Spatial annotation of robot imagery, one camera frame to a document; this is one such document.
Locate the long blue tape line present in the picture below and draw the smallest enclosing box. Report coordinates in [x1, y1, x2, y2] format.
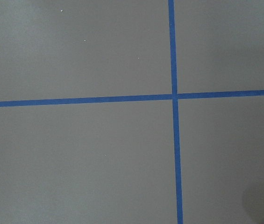
[168, 0, 183, 224]

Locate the crossing blue tape line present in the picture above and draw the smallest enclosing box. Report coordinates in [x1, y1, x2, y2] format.
[0, 90, 264, 107]

